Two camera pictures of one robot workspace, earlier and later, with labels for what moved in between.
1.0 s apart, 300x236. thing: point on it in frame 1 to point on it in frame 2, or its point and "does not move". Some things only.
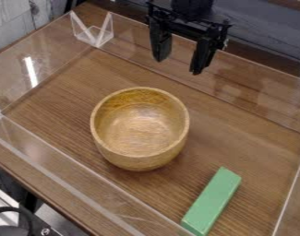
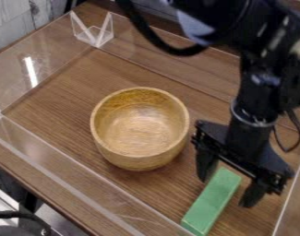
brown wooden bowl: [139, 126] does not move
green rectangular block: [211, 202] does not move
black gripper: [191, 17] to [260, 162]
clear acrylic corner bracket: [94, 35] does not move
